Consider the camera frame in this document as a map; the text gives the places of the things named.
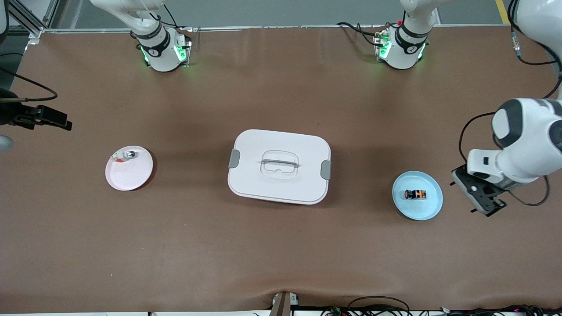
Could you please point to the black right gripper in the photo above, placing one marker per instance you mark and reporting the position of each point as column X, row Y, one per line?
column 9, row 115

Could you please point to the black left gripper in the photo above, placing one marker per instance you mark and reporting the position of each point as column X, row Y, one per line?
column 488, row 189

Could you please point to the orange push-button switch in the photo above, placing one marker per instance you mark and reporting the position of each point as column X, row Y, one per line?
column 415, row 194

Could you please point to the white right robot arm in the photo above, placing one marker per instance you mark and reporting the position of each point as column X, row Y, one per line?
column 153, row 48

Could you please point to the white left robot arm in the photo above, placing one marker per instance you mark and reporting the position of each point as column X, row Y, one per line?
column 527, row 140

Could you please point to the white lidded storage box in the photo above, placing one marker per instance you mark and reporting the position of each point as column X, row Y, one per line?
column 307, row 145

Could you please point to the light blue round plate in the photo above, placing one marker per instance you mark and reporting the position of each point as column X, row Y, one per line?
column 417, row 211

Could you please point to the pink round plate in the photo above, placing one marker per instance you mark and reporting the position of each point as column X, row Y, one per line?
column 129, row 177

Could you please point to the brown table mat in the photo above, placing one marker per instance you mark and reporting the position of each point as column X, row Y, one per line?
column 281, row 250

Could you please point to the clear white push-button switch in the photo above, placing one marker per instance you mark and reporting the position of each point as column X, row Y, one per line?
column 129, row 154

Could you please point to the aluminium frame profile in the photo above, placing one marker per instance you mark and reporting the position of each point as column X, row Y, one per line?
column 35, row 31

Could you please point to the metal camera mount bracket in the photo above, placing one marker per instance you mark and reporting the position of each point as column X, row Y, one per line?
column 283, row 305

